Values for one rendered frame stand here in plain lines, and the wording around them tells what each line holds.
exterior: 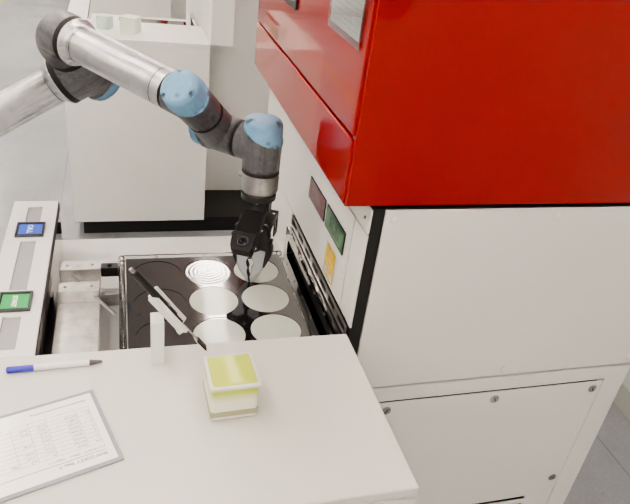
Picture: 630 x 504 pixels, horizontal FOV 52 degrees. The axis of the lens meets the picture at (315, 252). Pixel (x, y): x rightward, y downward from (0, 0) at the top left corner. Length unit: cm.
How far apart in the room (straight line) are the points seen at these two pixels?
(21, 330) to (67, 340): 12
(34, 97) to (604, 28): 115
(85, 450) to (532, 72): 86
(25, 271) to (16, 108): 42
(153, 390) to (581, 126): 82
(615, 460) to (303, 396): 177
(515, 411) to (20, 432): 101
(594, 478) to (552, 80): 172
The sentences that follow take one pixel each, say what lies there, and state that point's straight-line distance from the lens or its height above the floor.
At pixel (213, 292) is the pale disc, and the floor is 90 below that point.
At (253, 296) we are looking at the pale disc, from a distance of 136.
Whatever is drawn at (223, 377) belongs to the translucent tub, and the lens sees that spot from 96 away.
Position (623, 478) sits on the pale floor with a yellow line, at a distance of 261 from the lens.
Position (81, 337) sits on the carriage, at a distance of 129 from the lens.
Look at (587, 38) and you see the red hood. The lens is 112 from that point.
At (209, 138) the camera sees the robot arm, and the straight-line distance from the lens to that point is 127.
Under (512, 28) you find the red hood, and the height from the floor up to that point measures 152.
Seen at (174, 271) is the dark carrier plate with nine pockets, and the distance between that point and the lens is 143.
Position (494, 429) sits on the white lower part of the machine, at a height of 66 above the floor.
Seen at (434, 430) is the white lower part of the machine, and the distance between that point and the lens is 146.
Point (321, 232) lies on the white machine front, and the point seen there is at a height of 105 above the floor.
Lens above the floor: 168
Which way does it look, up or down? 30 degrees down
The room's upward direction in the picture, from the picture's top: 8 degrees clockwise
